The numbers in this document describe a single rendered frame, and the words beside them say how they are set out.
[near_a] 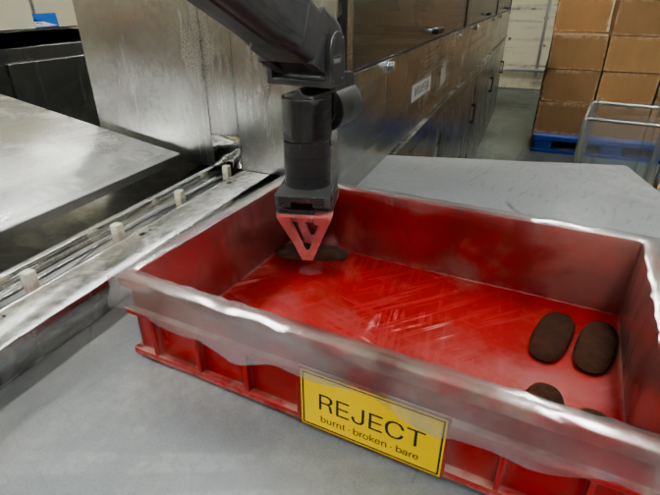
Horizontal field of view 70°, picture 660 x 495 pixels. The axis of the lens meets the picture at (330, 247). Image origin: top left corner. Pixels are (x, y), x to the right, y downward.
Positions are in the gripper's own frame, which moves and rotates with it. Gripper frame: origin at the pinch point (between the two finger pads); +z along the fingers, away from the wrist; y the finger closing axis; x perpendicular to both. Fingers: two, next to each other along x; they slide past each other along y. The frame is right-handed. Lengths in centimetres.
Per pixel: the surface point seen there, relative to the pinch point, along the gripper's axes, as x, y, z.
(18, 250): 43.9, 0.6, 3.8
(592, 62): -161, 355, 16
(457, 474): -16.2, -30.4, 2.5
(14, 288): 33.1, -13.0, 0.8
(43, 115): 60, 35, -8
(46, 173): 44.6, 11.7, -4.3
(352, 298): -6.2, -6.2, 3.4
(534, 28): -183, 627, 7
